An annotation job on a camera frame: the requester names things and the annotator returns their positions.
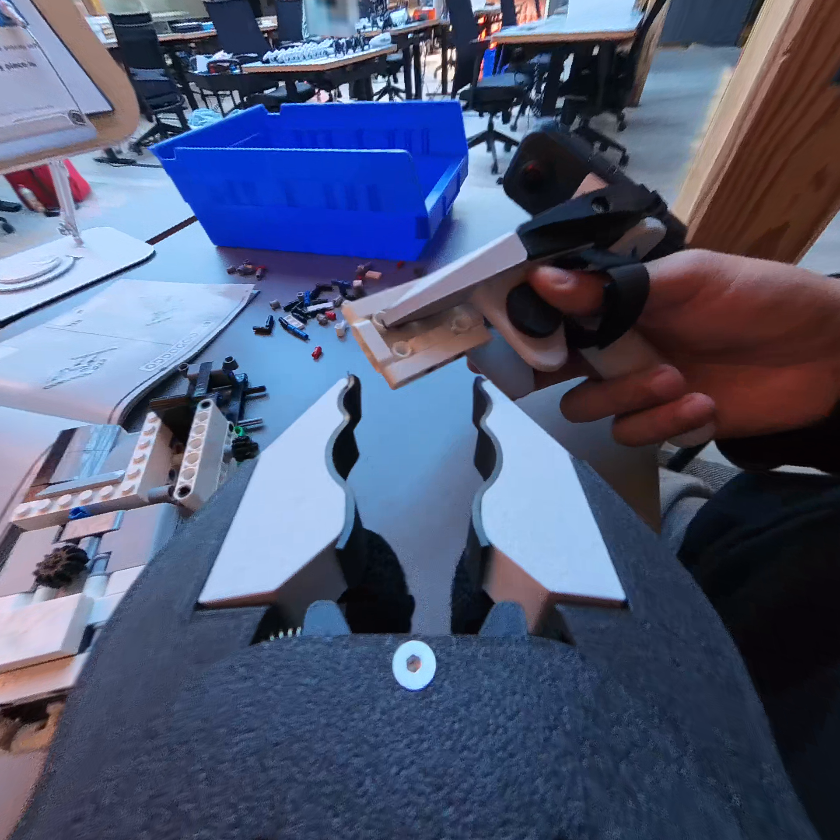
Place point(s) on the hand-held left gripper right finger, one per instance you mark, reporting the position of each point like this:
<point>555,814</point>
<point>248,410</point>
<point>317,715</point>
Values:
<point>544,518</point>

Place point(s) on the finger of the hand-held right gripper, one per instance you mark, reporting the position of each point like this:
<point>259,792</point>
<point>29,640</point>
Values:
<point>505,374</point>
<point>459,275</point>

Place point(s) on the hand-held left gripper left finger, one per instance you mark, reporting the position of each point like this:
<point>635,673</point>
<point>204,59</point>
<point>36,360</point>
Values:
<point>282,499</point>

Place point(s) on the white lego plate piece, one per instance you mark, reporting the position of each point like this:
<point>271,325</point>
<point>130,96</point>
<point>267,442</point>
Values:
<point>426,348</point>

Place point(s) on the person's right forearm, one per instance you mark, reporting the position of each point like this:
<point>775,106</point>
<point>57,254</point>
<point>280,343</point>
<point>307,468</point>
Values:
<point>787,446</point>

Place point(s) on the pile of loose lego pieces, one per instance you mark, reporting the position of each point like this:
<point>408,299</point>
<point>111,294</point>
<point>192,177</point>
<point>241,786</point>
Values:
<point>315,308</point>

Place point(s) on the partly built white lego model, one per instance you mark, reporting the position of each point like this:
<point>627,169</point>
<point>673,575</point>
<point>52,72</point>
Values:
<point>105,472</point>

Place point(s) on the lego instruction booklet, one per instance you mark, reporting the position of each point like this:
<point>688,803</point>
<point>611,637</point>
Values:
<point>118,341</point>

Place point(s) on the person's right hand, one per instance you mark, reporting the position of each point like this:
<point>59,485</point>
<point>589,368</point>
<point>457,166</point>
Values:
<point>735,328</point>

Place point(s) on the black office chair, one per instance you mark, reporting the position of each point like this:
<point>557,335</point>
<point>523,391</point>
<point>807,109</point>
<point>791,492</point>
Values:
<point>151,72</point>
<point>485,85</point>

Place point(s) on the blue plastic bin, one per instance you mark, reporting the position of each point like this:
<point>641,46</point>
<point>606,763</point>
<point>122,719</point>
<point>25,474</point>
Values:
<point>308,190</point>

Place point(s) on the wooden desk with white parts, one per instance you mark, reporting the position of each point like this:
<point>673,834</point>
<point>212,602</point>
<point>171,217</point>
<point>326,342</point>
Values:
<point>321,62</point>

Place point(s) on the red bag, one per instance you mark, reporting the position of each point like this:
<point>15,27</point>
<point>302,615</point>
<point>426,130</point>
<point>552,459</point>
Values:
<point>46,187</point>

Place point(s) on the document stand with sheet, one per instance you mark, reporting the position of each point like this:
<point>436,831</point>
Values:
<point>39,98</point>

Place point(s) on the wooden post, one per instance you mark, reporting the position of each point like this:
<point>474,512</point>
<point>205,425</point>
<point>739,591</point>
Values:
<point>774,131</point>

